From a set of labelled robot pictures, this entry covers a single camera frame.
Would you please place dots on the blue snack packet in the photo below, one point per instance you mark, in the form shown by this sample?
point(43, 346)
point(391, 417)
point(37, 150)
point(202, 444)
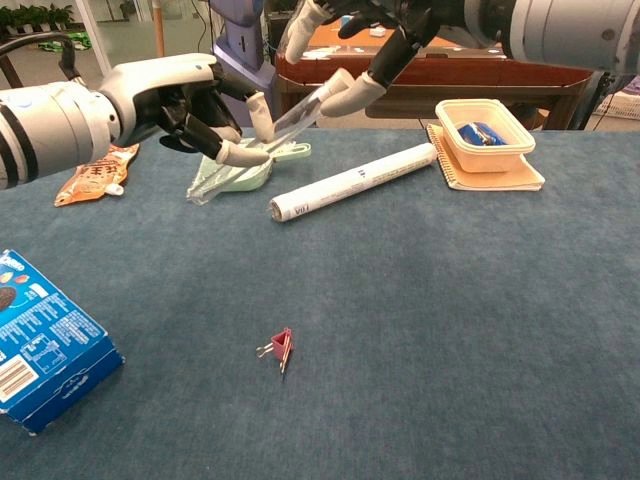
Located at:
point(481, 134)

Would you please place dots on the white mahjong tile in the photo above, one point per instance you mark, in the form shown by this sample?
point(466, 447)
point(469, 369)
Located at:
point(378, 32)

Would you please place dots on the red binder clip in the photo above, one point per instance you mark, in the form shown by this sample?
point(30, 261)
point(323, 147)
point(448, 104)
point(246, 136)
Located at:
point(280, 342)

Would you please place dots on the black tripod stand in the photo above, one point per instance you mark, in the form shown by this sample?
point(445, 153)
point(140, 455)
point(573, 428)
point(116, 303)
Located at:
point(602, 95)

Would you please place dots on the clear glass test tube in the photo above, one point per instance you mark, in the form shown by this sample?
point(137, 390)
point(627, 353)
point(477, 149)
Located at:
point(295, 120)

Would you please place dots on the blue felt table cover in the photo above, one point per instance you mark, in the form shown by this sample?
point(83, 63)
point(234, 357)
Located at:
point(400, 350)

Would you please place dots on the green dustpan in plastic bag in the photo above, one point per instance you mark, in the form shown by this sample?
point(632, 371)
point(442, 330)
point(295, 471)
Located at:
point(225, 180)

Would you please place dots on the beige plastic food container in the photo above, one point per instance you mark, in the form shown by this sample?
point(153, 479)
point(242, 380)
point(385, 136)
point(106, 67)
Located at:
point(482, 157)

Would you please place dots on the white plastic basket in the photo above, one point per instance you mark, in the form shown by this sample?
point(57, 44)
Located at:
point(622, 106)

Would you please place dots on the brown mahjong table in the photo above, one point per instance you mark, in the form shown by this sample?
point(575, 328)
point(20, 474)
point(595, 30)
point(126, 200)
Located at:
point(475, 80)

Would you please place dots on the potted green plants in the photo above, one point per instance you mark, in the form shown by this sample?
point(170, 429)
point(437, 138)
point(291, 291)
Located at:
point(35, 17)

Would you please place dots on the wooden pole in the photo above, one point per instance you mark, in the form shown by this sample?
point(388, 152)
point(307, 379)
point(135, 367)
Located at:
point(159, 30)

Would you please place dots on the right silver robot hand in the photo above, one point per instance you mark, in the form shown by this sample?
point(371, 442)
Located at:
point(410, 20)

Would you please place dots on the beige spiral notebook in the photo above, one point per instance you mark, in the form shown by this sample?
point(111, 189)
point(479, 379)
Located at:
point(500, 180)

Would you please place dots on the green bag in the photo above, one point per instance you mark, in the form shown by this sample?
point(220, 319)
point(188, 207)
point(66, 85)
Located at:
point(82, 40)

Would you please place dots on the white paper roll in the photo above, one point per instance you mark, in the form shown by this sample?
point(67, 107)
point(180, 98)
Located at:
point(350, 182)

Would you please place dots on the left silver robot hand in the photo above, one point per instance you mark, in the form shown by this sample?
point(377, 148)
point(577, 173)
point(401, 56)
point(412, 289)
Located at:
point(150, 95)

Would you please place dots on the blue Oreo cookie box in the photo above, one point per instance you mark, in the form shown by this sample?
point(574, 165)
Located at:
point(50, 345)

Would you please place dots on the orange sauce pouch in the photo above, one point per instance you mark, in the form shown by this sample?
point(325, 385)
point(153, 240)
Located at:
point(95, 180)

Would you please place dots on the blue-grey machine base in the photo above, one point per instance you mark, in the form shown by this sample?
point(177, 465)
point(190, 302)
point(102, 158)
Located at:
point(242, 30)

